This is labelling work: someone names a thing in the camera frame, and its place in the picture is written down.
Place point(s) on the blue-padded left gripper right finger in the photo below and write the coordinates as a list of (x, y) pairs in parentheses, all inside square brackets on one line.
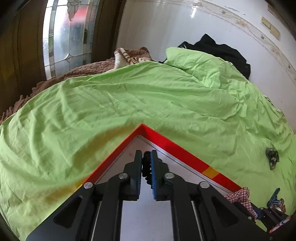
[(160, 189)]

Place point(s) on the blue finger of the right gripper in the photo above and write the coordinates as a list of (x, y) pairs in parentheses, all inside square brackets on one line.
[(274, 198)]

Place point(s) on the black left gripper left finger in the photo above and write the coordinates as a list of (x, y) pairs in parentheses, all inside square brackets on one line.
[(133, 182)]

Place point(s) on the pink checkered scrunchie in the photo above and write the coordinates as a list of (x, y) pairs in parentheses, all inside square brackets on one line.
[(242, 196)]

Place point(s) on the red white cardboard tray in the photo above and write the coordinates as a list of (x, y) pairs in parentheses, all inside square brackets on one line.
[(147, 219)]

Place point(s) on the dark grey scrunchie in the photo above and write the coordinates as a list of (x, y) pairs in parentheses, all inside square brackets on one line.
[(273, 157)]

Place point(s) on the green bed sheet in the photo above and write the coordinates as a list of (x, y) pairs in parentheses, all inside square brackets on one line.
[(61, 135)]

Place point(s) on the brown quilted blanket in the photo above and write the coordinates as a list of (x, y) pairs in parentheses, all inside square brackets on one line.
[(88, 69)]

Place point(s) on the tiger print cloth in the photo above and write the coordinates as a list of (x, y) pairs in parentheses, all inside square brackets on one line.
[(126, 57)]

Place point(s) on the black garment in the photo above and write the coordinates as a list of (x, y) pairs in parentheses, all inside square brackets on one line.
[(208, 56)]

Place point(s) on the stained glass door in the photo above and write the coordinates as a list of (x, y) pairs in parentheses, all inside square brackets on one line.
[(68, 30)]

